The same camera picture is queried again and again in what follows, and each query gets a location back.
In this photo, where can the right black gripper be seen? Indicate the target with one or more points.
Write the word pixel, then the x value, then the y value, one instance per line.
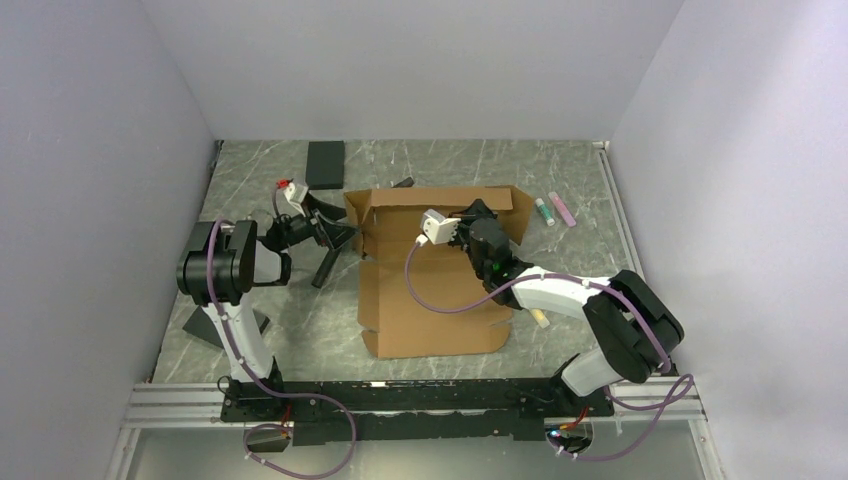
pixel 474 211

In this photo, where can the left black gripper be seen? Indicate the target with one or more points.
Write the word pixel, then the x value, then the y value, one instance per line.
pixel 338 234

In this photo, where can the brown cardboard box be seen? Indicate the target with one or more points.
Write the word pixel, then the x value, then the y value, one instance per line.
pixel 416 303

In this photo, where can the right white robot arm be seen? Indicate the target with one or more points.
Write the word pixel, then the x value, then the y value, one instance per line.
pixel 634 332

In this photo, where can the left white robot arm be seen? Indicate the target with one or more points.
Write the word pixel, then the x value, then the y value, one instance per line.
pixel 223 261

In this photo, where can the black rectangular box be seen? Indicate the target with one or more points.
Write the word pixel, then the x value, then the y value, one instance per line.
pixel 325 165

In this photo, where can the clear plastic case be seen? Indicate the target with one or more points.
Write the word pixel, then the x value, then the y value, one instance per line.
pixel 262 218

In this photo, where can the pink marker pen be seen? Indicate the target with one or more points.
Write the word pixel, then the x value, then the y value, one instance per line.
pixel 562 209

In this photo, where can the yellow marker pen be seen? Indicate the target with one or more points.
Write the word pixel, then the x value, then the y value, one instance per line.
pixel 540 318

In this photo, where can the black flat block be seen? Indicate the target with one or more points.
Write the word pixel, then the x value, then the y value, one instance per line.
pixel 200 326

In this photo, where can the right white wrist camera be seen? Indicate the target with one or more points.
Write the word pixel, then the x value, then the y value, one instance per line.
pixel 437 228

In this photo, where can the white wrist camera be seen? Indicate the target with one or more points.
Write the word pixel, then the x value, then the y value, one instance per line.
pixel 437 228
pixel 294 192

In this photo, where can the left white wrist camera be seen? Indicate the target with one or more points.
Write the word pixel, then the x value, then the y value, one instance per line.
pixel 294 192

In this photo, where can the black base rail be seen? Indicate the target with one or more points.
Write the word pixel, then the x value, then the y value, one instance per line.
pixel 336 411

